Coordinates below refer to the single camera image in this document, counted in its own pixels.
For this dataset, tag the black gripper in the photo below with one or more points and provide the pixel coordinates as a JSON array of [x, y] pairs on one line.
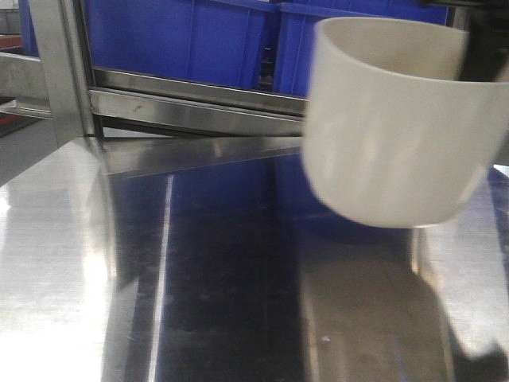
[[486, 53]]

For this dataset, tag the blue crate right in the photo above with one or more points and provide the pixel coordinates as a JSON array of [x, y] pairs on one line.
[[298, 18]]

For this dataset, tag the blue crate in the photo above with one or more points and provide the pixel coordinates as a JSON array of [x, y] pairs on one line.
[[212, 42], [28, 38], [298, 18]]

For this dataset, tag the blue crate far left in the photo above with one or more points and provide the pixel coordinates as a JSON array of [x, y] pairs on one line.
[[28, 38]]

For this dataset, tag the steel shelf frame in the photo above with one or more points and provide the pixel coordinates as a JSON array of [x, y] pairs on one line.
[[80, 100]]

